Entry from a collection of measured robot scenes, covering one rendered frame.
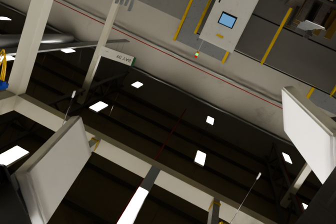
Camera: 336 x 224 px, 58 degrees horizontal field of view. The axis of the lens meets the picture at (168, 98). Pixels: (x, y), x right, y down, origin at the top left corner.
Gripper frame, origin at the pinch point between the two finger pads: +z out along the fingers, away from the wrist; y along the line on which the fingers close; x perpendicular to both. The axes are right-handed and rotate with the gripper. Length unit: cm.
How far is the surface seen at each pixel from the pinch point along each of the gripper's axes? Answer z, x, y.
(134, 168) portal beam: 290, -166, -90
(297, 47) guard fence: 703, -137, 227
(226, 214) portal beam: 271, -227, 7
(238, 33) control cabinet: 644, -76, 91
